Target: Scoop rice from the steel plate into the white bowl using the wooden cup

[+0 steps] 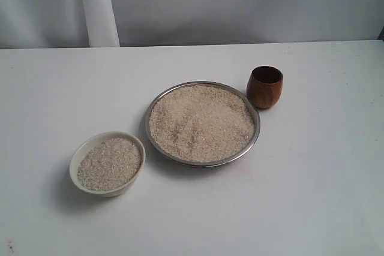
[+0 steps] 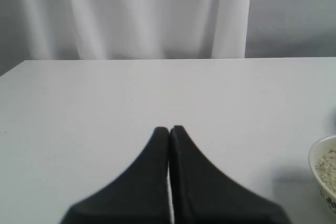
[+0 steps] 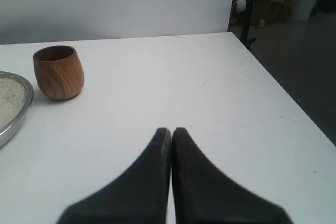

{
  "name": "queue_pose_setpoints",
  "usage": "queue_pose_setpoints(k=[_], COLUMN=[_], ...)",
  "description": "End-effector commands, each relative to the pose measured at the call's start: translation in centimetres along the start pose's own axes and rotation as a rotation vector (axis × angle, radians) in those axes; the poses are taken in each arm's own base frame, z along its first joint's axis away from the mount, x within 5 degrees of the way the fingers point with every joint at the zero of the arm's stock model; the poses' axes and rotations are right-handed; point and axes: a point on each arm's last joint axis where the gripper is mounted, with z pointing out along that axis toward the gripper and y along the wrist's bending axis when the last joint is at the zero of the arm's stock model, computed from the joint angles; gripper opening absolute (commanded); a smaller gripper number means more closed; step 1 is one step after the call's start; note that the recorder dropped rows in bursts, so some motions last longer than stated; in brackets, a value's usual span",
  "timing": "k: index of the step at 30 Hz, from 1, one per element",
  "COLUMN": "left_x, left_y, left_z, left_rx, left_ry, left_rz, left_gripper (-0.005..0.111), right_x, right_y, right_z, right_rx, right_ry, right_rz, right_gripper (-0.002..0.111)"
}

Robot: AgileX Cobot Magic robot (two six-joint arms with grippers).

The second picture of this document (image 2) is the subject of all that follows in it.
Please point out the white ceramic rice bowl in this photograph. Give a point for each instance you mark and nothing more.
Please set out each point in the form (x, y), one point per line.
(322, 164)

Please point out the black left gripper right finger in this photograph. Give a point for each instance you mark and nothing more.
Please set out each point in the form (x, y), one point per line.
(201, 193)

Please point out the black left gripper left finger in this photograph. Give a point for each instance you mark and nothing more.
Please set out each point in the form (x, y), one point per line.
(138, 195)

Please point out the white backdrop curtain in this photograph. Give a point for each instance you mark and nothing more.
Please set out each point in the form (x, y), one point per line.
(164, 29)

